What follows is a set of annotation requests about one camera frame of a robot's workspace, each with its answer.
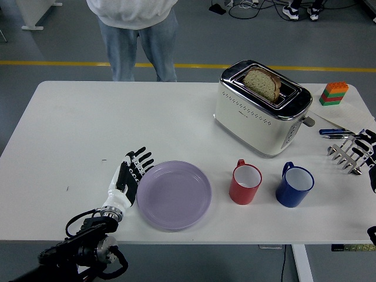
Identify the purple plate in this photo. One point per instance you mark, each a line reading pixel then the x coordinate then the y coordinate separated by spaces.
pixel 173 196

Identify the white table label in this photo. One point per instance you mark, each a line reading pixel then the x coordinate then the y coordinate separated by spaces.
pixel 270 247

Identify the toy brick stack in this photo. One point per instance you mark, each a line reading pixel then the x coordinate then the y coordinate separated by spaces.
pixel 332 97

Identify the cream and chrome toaster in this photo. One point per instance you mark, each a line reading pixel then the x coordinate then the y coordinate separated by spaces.
pixel 249 129

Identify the red mug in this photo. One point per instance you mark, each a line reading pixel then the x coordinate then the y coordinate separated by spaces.
pixel 242 194

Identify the person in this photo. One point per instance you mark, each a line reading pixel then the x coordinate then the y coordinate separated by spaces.
pixel 132 14
pixel 290 11

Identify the chair leg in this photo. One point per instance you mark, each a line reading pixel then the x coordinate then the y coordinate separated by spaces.
pixel 3 35

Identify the metal toast rack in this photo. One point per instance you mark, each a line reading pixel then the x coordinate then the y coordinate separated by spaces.
pixel 340 155

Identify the white table leg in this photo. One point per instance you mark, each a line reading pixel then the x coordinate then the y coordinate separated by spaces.
pixel 302 264

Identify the white furniture base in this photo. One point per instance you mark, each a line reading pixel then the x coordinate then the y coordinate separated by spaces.
pixel 32 11

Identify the table control panel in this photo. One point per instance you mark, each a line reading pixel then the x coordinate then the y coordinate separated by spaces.
pixel 352 248

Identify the bread slice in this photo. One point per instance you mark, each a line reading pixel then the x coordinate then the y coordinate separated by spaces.
pixel 261 85

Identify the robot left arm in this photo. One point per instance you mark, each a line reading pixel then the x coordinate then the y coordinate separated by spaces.
pixel 88 235

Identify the black foot pedal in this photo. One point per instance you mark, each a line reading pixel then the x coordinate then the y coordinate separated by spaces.
pixel 217 8

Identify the white paper sheet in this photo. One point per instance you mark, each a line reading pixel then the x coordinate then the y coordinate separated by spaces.
pixel 352 114

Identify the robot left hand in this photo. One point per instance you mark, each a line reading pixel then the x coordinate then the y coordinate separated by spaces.
pixel 116 198

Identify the blue mug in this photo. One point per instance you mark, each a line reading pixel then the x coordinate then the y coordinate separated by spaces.
pixel 289 197

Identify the blue pen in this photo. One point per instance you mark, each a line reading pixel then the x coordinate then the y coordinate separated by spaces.
pixel 330 131

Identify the white power strip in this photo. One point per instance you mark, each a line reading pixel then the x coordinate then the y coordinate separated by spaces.
pixel 249 1

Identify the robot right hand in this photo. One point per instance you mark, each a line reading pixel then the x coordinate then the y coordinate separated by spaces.
pixel 373 176

